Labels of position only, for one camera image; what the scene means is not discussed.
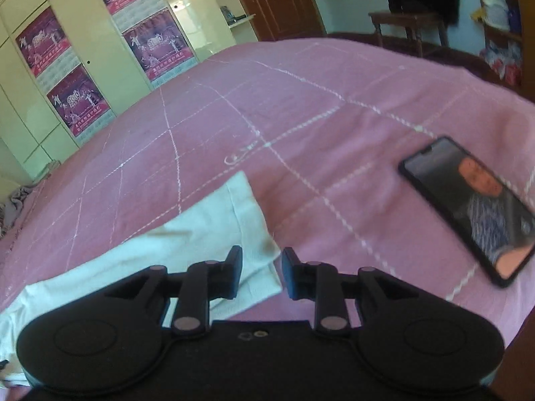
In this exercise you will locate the brown wooden door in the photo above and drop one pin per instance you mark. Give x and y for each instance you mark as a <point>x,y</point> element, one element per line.
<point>284,0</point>

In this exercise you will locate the pink checked bed sheet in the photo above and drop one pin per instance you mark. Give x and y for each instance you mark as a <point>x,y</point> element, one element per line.
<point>313,112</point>

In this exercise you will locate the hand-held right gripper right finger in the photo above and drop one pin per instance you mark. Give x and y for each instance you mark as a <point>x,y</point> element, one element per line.
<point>290,276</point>

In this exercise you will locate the wooden stool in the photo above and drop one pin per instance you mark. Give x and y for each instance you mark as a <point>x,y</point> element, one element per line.
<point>403,17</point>

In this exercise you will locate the white pants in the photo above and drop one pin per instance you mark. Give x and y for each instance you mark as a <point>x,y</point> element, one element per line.
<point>209,221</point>

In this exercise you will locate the white bundle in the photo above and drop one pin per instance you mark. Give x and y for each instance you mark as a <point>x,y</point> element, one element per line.
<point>495,10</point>

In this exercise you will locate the cream wardrobe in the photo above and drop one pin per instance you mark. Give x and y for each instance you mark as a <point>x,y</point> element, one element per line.
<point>83,37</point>

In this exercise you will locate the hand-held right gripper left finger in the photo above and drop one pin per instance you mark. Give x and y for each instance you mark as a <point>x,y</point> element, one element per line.
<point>234,273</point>

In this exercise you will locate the blue bottle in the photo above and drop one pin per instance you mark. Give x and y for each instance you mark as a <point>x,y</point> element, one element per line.
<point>228,14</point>

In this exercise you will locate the colourful patterned bundle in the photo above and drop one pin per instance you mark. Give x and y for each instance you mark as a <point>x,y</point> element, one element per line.
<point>503,62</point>

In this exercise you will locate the grey cloth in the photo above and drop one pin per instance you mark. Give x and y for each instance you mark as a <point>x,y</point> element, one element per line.
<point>12,209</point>

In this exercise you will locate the black smartphone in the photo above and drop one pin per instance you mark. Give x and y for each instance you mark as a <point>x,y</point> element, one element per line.
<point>447,179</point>

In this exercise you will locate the wooden bookshelf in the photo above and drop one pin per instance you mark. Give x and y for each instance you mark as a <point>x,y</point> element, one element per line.
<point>526,12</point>

